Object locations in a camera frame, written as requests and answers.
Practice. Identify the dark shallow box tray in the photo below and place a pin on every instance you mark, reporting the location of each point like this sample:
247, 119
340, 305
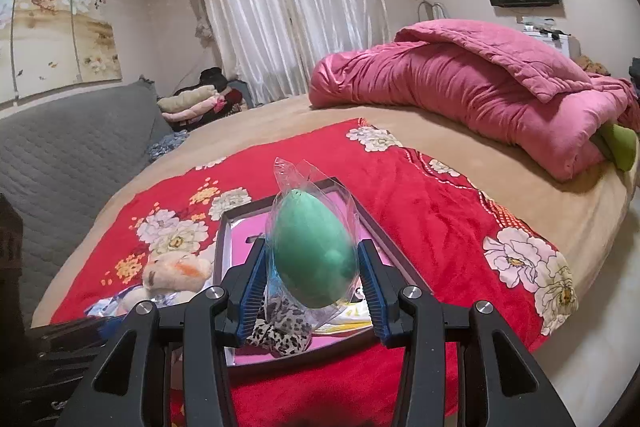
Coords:
357, 311

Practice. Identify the pink quilted comforter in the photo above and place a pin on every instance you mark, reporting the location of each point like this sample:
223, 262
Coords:
498, 82

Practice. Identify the white sheer curtain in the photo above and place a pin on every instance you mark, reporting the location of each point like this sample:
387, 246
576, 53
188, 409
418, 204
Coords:
273, 45

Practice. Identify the floral wall painting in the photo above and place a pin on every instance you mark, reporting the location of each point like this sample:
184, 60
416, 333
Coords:
48, 45

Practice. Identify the small teddy bear purple dress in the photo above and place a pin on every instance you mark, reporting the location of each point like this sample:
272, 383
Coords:
168, 280

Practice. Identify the red floral blanket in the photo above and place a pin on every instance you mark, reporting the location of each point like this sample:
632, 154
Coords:
464, 245

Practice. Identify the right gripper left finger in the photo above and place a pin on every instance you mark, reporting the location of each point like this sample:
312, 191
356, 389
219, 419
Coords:
245, 287

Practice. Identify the white dresser with items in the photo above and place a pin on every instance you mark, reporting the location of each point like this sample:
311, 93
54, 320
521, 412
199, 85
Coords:
544, 30

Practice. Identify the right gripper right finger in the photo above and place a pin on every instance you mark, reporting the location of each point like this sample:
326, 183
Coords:
381, 285

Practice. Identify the blue patterned cloth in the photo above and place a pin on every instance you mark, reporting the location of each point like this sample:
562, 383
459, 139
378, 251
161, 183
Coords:
167, 144

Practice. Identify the green pillow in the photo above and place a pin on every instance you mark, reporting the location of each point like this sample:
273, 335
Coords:
615, 143

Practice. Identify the green sponge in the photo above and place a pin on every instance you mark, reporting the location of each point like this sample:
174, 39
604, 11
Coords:
311, 242

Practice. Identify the stack of folded clothes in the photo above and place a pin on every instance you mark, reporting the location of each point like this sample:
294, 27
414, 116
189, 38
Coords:
212, 98

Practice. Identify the leopard print scrunchie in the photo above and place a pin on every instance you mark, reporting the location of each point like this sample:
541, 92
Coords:
280, 328

